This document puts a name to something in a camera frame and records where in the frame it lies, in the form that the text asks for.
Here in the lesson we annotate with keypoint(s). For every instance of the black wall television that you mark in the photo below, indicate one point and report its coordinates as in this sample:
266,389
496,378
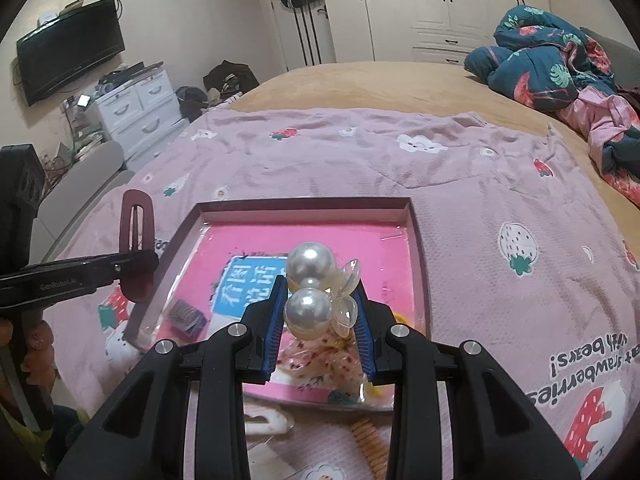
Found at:
70,50

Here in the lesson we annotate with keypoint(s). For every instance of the pink book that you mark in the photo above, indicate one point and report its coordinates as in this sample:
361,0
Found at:
380,265

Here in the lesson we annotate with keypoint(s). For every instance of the teal floral quilt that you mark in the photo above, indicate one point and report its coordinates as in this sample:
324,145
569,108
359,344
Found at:
540,60

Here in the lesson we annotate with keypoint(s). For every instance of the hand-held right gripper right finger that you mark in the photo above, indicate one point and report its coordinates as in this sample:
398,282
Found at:
367,342

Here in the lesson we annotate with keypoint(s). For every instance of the grey padded headboard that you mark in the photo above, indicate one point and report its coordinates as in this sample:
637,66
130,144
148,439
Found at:
617,60

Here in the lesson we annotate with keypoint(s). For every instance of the dark grey bag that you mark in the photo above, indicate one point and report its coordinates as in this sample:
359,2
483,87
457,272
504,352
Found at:
192,102

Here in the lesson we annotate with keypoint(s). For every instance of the white wardrobe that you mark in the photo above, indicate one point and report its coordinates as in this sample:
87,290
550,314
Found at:
430,5

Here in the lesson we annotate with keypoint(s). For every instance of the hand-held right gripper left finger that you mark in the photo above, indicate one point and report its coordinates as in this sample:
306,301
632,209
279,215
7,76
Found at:
270,332

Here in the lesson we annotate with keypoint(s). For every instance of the pearl hair clip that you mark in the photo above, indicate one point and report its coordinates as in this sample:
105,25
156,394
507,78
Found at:
307,310

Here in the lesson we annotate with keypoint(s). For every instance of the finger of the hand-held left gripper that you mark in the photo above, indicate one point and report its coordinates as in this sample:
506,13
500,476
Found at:
75,280

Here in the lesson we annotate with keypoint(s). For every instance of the maroon hair clip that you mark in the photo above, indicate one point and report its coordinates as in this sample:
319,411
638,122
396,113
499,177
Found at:
142,220

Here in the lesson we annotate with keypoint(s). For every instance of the small lit phone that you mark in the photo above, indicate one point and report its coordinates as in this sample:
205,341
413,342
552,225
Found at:
84,101

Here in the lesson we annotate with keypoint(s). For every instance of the shallow brown cardboard box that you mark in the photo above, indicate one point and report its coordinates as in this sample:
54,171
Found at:
300,207

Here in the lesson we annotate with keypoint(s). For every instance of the pink printed blanket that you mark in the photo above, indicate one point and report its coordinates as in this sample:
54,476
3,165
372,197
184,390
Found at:
500,185

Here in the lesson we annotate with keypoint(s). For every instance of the black bag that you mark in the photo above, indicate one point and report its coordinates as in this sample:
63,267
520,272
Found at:
230,77

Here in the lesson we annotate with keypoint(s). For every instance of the amber hair claw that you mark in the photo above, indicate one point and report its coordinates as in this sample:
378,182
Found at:
369,442

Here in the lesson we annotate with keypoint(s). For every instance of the white paper card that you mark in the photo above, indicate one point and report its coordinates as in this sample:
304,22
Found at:
262,460

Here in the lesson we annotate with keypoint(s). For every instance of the cream hair claw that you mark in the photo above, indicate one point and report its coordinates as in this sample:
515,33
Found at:
265,421

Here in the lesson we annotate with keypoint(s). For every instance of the person's left hand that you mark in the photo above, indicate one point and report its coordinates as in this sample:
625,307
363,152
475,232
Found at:
42,339

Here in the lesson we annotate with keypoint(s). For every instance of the small blue comb clip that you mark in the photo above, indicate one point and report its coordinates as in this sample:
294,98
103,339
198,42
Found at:
186,317

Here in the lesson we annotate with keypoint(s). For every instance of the white drawer cabinet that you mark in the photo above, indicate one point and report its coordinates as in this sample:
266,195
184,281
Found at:
140,110

